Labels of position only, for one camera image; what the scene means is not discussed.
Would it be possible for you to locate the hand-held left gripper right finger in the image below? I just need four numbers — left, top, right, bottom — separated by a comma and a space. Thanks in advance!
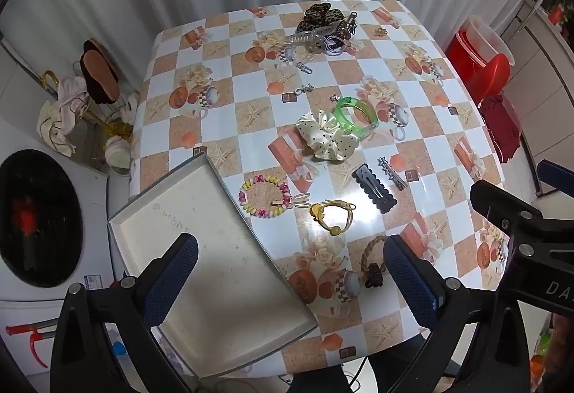
382, 235, 531, 393

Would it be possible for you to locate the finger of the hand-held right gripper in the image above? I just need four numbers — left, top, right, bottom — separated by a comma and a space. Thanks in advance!
470, 180, 545, 241
537, 160, 574, 197

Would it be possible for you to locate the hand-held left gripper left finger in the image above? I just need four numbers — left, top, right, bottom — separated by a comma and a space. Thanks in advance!
49, 234, 200, 393

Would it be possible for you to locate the white shallow tray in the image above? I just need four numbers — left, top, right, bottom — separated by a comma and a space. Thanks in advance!
108, 152, 320, 378

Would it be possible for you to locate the black scalloped hair clip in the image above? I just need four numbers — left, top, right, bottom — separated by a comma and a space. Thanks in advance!
351, 164, 398, 214

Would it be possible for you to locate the silver metal hair clip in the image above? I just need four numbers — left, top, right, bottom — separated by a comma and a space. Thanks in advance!
377, 156, 410, 191

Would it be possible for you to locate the colourful bead bracelet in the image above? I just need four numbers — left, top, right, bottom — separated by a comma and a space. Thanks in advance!
238, 174, 291, 220

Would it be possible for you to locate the yellow beaded hair tie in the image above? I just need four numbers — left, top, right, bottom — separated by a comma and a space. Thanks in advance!
310, 199, 357, 237

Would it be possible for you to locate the green translucent bangle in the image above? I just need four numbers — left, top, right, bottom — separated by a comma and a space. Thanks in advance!
335, 96, 380, 138

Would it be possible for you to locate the cream polka dot scrunchie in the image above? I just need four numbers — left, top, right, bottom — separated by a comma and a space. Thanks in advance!
296, 109, 366, 162

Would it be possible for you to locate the red cloth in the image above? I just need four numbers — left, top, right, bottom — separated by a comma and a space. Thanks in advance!
477, 92, 523, 165

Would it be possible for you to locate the beige bunny ear hair clip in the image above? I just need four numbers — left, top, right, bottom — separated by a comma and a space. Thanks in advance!
273, 192, 311, 211

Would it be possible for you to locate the white washing machine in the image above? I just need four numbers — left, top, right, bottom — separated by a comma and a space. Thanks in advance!
0, 119, 118, 380

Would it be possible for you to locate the red plastic bucket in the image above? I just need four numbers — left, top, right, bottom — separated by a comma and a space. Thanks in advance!
444, 16, 514, 100

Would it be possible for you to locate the checkered printed tablecloth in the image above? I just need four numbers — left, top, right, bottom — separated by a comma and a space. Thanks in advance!
129, 0, 512, 376

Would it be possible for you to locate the cream cloth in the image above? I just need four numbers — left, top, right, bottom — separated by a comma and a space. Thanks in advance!
37, 76, 90, 158

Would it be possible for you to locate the brown slipper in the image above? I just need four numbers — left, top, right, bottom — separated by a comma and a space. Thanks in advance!
80, 38, 122, 104

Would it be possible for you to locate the clear claw hair clip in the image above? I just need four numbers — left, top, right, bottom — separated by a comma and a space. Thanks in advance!
282, 27, 330, 48

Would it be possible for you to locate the leopard print scrunchie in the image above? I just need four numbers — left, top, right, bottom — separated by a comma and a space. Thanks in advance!
300, 3, 344, 31

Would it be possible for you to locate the rope hair tie brown bear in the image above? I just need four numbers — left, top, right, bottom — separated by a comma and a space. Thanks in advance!
360, 235, 389, 290

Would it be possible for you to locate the yellow wire rack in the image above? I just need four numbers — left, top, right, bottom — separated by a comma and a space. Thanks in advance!
42, 70, 135, 142

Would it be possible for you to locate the purple hair tie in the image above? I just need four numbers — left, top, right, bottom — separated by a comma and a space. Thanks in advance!
323, 34, 348, 57

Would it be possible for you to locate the brown chain hair clip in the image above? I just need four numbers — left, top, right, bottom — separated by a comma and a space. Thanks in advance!
336, 11, 359, 41

